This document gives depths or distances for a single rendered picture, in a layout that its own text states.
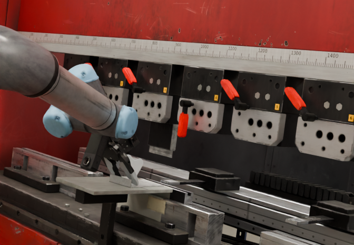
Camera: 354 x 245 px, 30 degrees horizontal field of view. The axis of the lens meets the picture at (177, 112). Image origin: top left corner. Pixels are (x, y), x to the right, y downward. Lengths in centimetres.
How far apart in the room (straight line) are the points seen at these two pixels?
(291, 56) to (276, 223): 55
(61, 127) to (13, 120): 104
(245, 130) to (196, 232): 32
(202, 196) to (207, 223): 38
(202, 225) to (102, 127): 42
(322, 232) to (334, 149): 41
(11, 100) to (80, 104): 123
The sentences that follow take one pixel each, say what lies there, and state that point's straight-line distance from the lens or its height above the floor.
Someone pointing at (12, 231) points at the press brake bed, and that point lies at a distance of 230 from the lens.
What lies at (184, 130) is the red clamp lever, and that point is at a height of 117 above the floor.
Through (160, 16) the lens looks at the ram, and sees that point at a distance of 188.
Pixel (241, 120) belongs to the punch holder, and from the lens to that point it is 161.
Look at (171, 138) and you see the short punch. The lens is 184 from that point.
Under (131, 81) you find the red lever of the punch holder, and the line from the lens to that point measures 189.
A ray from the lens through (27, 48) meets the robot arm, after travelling 121.
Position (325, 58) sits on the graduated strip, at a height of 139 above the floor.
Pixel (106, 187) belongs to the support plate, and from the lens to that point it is 174.
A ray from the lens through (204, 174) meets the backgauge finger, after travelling 202.
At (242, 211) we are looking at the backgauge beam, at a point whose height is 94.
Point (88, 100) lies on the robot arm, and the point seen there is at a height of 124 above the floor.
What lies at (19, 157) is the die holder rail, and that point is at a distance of 251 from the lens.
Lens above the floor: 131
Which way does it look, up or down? 3 degrees down
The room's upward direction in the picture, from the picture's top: 7 degrees clockwise
